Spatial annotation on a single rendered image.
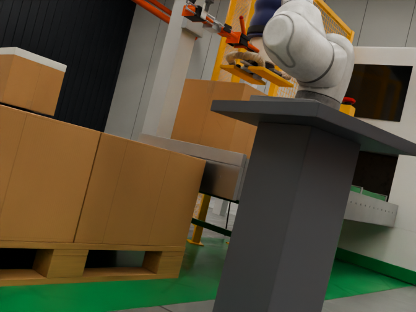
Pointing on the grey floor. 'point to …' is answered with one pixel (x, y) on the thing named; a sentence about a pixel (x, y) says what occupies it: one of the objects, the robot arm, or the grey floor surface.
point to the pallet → (70, 261)
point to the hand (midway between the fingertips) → (197, 13)
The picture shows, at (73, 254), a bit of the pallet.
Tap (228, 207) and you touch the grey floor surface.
